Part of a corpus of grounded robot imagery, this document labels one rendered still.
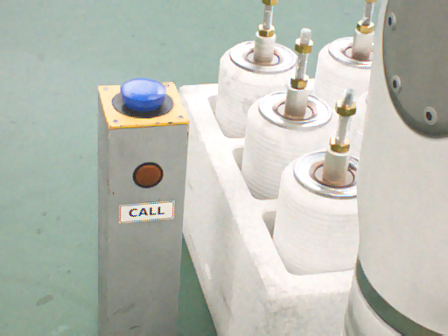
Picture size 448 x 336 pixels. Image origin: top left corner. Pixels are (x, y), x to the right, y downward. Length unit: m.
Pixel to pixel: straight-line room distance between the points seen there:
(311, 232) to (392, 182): 0.49
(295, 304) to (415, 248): 0.49
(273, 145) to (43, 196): 0.42
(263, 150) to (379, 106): 0.58
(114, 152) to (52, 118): 0.62
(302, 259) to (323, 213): 0.06
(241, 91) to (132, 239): 0.25
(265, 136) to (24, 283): 0.35
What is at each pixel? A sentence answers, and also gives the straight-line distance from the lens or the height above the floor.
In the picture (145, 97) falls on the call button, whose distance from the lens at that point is 0.78.
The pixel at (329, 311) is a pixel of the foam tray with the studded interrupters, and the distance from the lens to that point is 0.84.
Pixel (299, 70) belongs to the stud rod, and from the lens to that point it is 0.91.
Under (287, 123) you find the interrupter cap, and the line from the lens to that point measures 0.91.
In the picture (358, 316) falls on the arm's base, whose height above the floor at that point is 0.46.
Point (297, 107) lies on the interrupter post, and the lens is 0.92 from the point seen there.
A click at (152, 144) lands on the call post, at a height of 0.29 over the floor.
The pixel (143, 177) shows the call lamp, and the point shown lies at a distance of 0.80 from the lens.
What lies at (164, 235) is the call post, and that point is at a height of 0.19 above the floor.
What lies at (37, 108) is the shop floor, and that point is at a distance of 1.42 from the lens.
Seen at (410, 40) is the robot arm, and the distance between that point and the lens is 0.31.
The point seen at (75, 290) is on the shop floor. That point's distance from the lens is 1.08.
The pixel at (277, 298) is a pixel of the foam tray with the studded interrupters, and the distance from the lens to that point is 0.81.
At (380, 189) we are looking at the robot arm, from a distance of 0.35.
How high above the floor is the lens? 0.71
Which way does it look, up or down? 34 degrees down
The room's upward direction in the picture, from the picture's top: 5 degrees clockwise
